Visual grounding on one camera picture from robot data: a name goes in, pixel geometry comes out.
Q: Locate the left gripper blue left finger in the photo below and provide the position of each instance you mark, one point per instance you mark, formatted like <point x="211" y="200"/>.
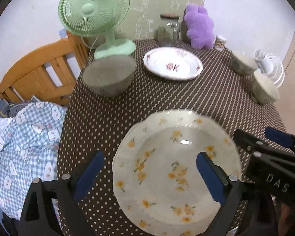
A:
<point x="38" y="216"/>

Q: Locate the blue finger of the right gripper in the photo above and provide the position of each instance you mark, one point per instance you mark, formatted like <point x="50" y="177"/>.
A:
<point x="250" y="147"/>
<point x="283" y="139"/>

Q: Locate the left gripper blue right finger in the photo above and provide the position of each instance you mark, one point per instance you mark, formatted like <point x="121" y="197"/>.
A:
<point x="224" y="189"/>

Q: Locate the large yellow floral plate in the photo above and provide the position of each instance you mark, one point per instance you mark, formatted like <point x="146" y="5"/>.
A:
<point x="155" y="178"/>

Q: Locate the red patterned white plate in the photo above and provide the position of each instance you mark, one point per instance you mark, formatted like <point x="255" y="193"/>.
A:
<point x="173" y="63"/>

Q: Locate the green ceramic bowl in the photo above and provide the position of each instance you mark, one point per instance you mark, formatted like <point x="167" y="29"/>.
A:
<point x="110" y="76"/>

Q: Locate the blue checkered cloth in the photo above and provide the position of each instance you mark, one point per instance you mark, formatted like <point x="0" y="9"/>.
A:
<point x="29" y="143"/>

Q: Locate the white standing fan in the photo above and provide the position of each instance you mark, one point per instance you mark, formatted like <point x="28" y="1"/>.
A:
<point x="270" y="66"/>

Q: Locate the cotton swab container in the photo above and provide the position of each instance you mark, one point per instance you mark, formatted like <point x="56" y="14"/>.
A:
<point x="220" y="43"/>

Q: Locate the purple plush toy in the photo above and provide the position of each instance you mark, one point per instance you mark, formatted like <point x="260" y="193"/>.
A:
<point x="199" y="27"/>

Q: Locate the wooden chair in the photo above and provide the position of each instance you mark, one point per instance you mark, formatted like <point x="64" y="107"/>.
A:
<point x="45" y="72"/>

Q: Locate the glass jar with lid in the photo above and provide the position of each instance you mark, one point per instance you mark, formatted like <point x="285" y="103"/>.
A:
<point x="169" y="30"/>

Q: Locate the green desk fan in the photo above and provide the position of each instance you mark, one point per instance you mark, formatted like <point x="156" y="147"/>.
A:
<point x="87" y="18"/>

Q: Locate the green patterned wall mat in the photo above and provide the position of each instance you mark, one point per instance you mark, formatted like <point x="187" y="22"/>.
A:
<point x="143" y="18"/>

